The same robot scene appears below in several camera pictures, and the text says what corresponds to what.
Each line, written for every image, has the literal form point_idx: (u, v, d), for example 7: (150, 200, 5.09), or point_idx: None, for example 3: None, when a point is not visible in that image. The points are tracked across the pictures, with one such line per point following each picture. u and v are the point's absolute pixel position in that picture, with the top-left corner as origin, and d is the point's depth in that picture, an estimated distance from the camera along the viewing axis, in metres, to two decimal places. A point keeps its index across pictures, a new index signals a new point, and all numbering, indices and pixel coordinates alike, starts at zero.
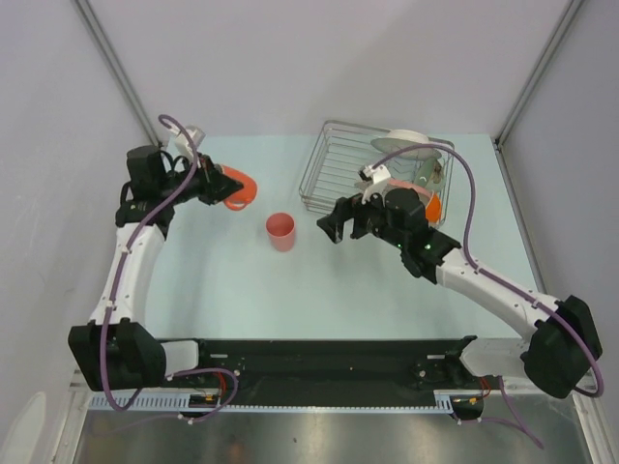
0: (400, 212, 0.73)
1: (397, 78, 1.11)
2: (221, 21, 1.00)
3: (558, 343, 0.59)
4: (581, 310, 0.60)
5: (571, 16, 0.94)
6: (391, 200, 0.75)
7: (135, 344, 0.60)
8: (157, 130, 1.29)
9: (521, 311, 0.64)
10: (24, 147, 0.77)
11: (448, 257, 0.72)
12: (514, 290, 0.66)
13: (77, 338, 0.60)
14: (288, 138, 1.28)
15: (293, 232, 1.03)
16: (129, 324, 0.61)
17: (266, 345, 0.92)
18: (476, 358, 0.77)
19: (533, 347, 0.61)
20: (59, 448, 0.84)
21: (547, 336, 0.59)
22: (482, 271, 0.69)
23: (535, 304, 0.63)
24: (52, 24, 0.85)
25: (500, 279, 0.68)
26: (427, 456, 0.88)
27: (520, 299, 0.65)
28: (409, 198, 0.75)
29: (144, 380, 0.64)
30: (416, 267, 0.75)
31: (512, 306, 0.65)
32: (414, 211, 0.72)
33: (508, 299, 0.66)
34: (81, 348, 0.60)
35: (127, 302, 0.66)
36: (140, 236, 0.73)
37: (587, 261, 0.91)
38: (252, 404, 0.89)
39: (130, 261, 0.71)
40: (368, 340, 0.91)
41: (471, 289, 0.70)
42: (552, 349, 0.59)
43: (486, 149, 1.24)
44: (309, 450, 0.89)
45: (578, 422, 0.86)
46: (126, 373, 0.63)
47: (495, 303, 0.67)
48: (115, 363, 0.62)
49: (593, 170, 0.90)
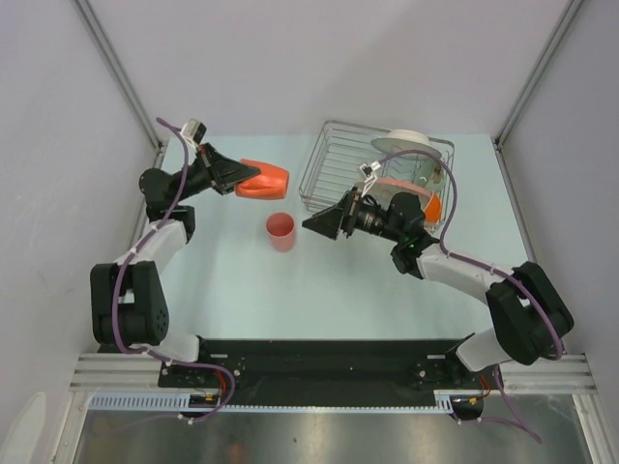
0: (402, 218, 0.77)
1: (397, 78, 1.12)
2: (221, 21, 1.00)
3: (515, 304, 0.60)
4: (537, 275, 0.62)
5: (574, 12, 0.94)
6: (395, 204, 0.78)
7: (150, 280, 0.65)
8: (158, 130, 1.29)
9: (480, 279, 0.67)
10: (24, 147, 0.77)
11: (425, 251, 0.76)
12: (472, 262, 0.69)
13: (99, 271, 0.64)
14: (288, 138, 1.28)
15: (293, 232, 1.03)
16: (144, 266, 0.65)
17: (268, 345, 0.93)
18: (467, 347, 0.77)
19: (491, 308, 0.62)
20: (59, 448, 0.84)
21: (503, 295, 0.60)
22: (452, 254, 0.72)
23: (491, 272, 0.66)
24: (52, 24, 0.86)
25: (469, 258, 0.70)
26: (427, 456, 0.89)
27: (480, 269, 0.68)
28: (416, 206, 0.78)
29: (146, 333, 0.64)
30: (401, 264, 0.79)
31: (473, 276, 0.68)
32: (414, 219, 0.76)
33: (469, 271, 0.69)
34: (99, 280, 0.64)
35: (148, 255, 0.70)
36: (168, 224, 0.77)
37: (588, 261, 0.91)
38: (252, 404, 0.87)
39: (157, 237, 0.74)
40: (368, 341, 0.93)
41: (448, 275, 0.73)
42: (511, 310, 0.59)
43: (485, 149, 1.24)
44: (309, 450, 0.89)
45: (578, 423, 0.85)
46: (130, 320, 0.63)
47: (464, 278, 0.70)
48: (123, 313, 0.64)
49: (593, 168, 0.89)
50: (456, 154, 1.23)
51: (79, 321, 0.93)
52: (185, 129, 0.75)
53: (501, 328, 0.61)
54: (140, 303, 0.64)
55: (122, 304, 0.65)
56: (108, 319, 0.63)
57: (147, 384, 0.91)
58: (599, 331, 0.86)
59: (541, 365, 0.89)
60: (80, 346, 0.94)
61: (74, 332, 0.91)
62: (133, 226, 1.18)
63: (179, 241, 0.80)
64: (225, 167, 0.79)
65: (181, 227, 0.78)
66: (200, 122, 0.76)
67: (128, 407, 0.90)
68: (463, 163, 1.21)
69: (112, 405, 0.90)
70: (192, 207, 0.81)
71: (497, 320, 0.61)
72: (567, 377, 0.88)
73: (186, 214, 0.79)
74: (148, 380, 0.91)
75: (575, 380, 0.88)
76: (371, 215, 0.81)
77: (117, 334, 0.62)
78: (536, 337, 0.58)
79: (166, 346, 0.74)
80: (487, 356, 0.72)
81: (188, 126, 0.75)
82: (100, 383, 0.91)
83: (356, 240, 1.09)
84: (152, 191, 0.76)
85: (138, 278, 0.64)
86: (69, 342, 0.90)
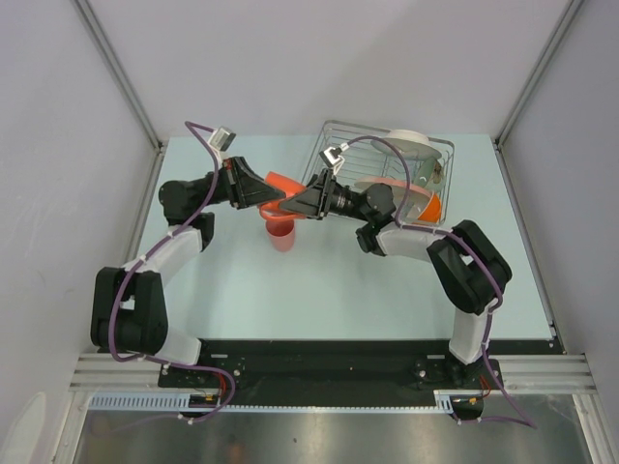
0: (375, 211, 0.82)
1: (396, 78, 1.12)
2: (221, 22, 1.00)
3: (454, 258, 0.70)
4: (470, 229, 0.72)
5: (573, 13, 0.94)
6: (368, 197, 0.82)
7: (151, 289, 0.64)
8: (158, 130, 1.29)
9: (425, 241, 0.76)
10: (24, 146, 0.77)
11: (384, 231, 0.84)
12: (417, 229, 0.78)
13: (106, 273, 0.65)
14: (288, 138, 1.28)
15: (293, 232, 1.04)
16: (148, 275, 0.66)
17: (268, 346, 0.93)
18: (457, 339, 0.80)
19: (436, 266, 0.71)
20: (59, 448, 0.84)
21: (441, 251, 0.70)
22: (404, 226, 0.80)
23: (434, 233, 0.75)
24: (52, 22, 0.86)
25: (414, 225, 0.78)
26: (427, 456, 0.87)
27: (425, 232, 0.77)
28: (390, 199, 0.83)
29: (139, 343, 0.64)
30: (365, 244, 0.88)
31: (419, 240, 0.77)
32: (386, 212, 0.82)
33: (415, 236, 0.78)
34: (103, 283, 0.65)
35: (156, 265, 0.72)
36: (185, 232, 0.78)
37: (588, 260, 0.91)
38: (252, 404, 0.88)
39: (169, 244, 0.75)
40: (347, 341, 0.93)
41: (401, 244, 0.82)
42: (450, 264, 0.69)
43: (485, 149, 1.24)
44: (309, 450, 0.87)
45: (578, 423, 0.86)
46: (127, 329, 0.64)
47: (412, 244, 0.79)
48: (122, 319, 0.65)
49: (593, 168, 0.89)
50: (456, 155, 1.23)
51: (80, 321, 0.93)
52: (215, 136, 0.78)
53: (448, 281, 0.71)
54: (139, 313, 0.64)
55: (123, 310, 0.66)
56: (106, 325, 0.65)
57: (148, 384, 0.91)
58: (599, 331, 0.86)
59: (539, 365, 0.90)
60: (80, 346, 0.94)
61: (73, 332, 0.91)
62: (133, 226, 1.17)
63: (193, 248, 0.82)
64: (250, 187, 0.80)
65: (198, 236, 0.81)
66: (229, 131, 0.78)
67: (127, 407, 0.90)
68: (463, 164, 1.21)
69: (112, 405, 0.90)
70: (212, 215, 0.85)
71: (444, 275, 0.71)
72: (567, 378, 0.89)
73: (205, 220, 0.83)
74: (148, 380, 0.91)
75: (575, 380, 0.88)
76: (343, 197, 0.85)
77: (111, 343, 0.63)
78: (477, 286, 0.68)
79: (165, 350, 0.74)
80: (468, 333, 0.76)
81: (216, 135, 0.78)
82: (101, 383, 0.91)
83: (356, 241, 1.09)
84: (173, 204, 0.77)
85: (141, 287, 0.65)
86: (69, 342, 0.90)
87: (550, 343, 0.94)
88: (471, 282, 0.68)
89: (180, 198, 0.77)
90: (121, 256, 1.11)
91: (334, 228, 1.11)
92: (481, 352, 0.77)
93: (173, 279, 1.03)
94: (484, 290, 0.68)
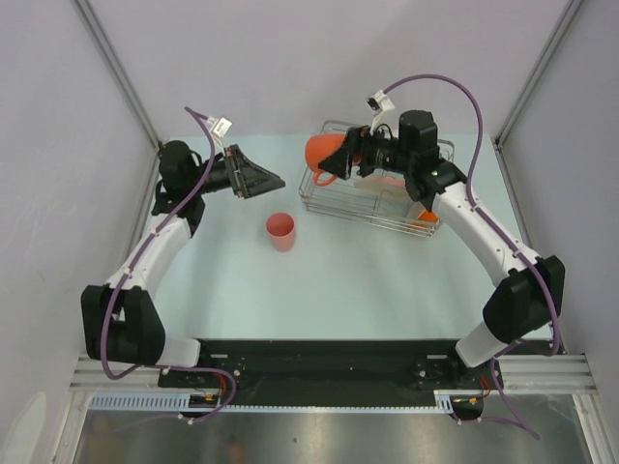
0: (414, 131, 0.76)
1: (396, 78, 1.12)
2: (221, 22, 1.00)
3: (524, 299, 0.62)
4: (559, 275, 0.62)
5: (573, 12, 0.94)
6: (404, 119, 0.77)
7: (141, 308, 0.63)
8: (157, 130, 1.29)
9: (500, 256, 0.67)
10: (23, 146, 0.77)
11: (450, 188, 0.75)
12: (500, 237, 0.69)
13: (91, 295, 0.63)
14: (288, 137, 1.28)
15: (292, 232, 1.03)
16: (136, 293, 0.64)
17: (268, 345, 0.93)
18: (467, 345, 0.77)
19: (498, 290, 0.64)
20: (59, 448, 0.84)
21: (515, 288, 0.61)
22: (477, 208, 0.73)
23: (515, 254, 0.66)
24: (51, 23, 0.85)
25: (486, 217, 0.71)
26: (427, 456, 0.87)
27: (504, 246, 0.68)
28: (420, 118, 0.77)
29: (138, 357, 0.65)
30: (418, 191, 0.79)
31: (494, 251, 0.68)
32: (426, 131, 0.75)
33: (491, 244, 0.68)
34: (90, 305, 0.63)
35: (141, 275, 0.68)
36: (170, 224, 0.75)
37: (588, 260, 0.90)
38: (252, 404, 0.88)
39: (155, 244, 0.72)
40: (346, 341, 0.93)
41: (461, 224, 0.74)
42: (516, 304, 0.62)
43: (485, 149, 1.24)
44: (309, 450, 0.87)
45: (578, 423, 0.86)
46: (122, 344, 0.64)
47: (473, 231, 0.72)
48: (114, 336, 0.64)
49: (594, 168, 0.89)
50: (456, 155, 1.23)
51: (79, 321, 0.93)
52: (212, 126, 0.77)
53: (496, 303, 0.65)
54: (132, 332, 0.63)
55: (115, 327, 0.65)
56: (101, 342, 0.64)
57: (148, 385, 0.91)
58: (599, 331, 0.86)
59: (536, 365, 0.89)
60: (80, 346, 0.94)
61: (73, 332, 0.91)
62: (133, 226, 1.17)
63: (183, 240, 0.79)
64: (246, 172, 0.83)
65: (184, 225, 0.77)
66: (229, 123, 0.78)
67: (128, 407, 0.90)
68: (462, 163, 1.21)
69: (112, 405, 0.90)
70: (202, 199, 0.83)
71: (497, 299, 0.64)
72: (567, 378, 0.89)
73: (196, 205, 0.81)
74: (148, 380, 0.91)
75: (575, 380, 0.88)
76: (384, 150, 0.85)
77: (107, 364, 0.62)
78: (523, 326, 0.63)
79: (164, 358, 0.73)
80: (484, 344, 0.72)
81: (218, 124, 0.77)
82: (101, 383, 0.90)
83: (357, 239, 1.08)
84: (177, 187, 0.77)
85: (130, 308, 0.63)
86: (68, 342, 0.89)
87: None
88: (520, 323, 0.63)
89: (176, 178, 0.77)
90: (121, 256, 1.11)
91: (334, 226, 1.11)
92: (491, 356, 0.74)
93: (176, 265, 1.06)
94: (525, 329, 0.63)
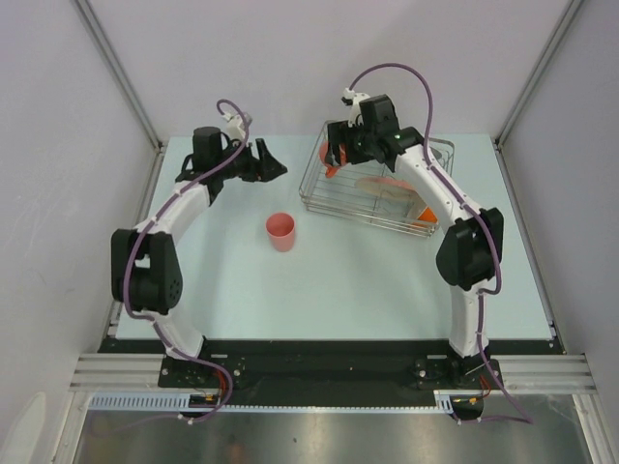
0: (368, 104, 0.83)
1: (395, 79, 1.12)
2: (221, 22, 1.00)
3: (467, 242, 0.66)
4: (497, 220, 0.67)
5: (573, 12, 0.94)
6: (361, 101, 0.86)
7: (164, 251, 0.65)
8: (157, 130, 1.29)
9: (450, 209, 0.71)
10: (23, 146, 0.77)
11: (410, 149, 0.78)
12: (450, 191, 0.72)
13: (119, 236, 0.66)
14: (288, 138, 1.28)
15: (292, 232, 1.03)
16: (162, 236, 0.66)
17: (268, 345, 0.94)
18: (455, 333, 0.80)
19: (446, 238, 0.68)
20: (59, 448, 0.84)
21: (460, 232, 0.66)
22: (431, 166, 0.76)
23: (462, 206, 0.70)
24: (51, 23, 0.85)
25: (442, 177, 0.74)
26: (427, 456, 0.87)
27: (453, 198, 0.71)
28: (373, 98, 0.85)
29: (159, 300, 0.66)
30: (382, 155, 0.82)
31: (444, 205, 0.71)
32: (376, 102, 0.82)
33: (442, 196, 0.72)
34: (118, 246, 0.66)
35: (166, 223, 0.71)
36: (192, 188, 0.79)
37: (588, 259, 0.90)
38: (252, 404, 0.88)
39: (179, 201, 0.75)
40: (346, 341, 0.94)
41: (418, 182, 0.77)
42: (461, 246, 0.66)
43: (485, 149, 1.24)
44: (309, 450, 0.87)
45: (578, 423, 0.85)
46: (144, 286, 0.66)
47: (429, 191, 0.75)
48: (137, 277, 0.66)
49: (593, 167, 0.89)
50: (456, 155, 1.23)
51: (79, 320, 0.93)
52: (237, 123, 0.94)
53: (447, 250, 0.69)
54: (155, 273, 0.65)
55: (138, 271, 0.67)
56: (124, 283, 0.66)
57: (147, 384, 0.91)
58: (599, 331, 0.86)
59: (536, 365, 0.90)
60: (80, 346, 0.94)
61: (73, 331, 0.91)
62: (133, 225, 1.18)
63: (201, 206, 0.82)
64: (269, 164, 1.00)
65: (205, 191, 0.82)
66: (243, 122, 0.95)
67: (128, 407, 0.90)
68: (462, 163, 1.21)
69: (112, 405, 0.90)
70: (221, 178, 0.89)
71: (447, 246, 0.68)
72: (567, 378, 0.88)
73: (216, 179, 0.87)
74: (148, 380, 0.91)
75: (575, 380, 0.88)
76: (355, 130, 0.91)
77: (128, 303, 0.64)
78: (470, 270, 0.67)
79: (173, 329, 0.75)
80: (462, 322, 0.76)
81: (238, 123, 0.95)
82: (101, 383, 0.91)
83: (357, 239, 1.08)
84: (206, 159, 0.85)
85: (155, 249, 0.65)
86: (68, 342, 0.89)
87: (550, 343, 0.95)
88: (466, 266, 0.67)
89: (205, 149, 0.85)
90: None
91: (333, 226, 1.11)
92: (476, 338, 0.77)
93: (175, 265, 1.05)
94: (472, 273, 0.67)
